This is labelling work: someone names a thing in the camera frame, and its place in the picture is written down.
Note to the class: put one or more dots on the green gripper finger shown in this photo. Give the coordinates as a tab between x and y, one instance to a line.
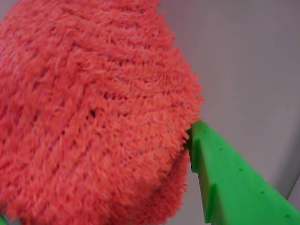
2	220
234	192

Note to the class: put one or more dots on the orange fuzzy knitted cloth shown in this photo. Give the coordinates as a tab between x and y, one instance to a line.
93	105

